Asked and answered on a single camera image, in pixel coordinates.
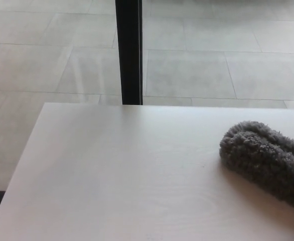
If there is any grey fluffy microfibre duster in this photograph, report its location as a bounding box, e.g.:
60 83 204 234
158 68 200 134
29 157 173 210
219 120 294 215

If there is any black window frame post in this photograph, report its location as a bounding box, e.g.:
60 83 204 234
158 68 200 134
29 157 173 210
114 0 144 105

